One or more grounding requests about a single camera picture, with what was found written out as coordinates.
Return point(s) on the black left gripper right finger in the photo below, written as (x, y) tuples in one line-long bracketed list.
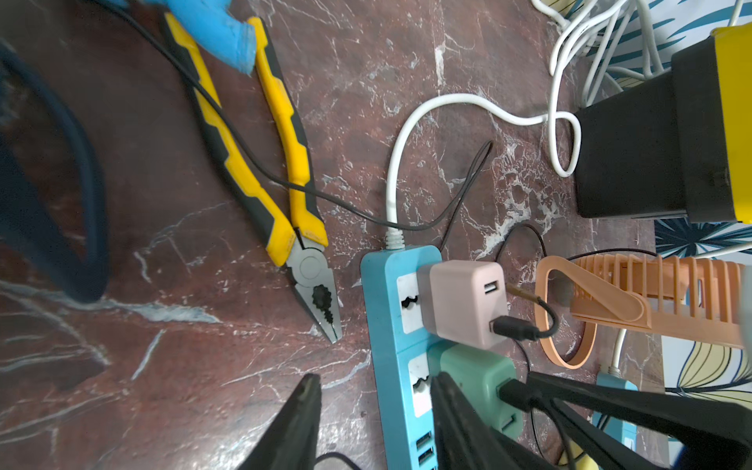
[(464, 441)]

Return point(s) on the yellow USB charger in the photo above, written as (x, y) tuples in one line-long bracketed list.
[(580, 461)]

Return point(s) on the blue plastic pipe fitting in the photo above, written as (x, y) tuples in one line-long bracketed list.
[(212, 26)]

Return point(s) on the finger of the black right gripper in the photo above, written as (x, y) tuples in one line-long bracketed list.
[(715, 435), (654, 412)]

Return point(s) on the black cable green charger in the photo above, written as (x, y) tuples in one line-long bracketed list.
[(527, 398)]

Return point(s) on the pink USB charger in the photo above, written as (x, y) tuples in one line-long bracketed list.
[(460, 300)]

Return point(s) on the black cable pink charger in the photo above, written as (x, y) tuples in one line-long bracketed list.
[(519, 329)]

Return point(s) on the green USB charger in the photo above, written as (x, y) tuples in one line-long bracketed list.
[(479, 374)]

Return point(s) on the yellow black toolbox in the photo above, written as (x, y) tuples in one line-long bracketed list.
[(678, 145)]

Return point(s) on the dark blue desk fan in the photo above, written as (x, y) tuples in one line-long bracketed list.
[(54, 222)]

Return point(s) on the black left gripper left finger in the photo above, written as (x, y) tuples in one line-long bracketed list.
[(291, 439)]

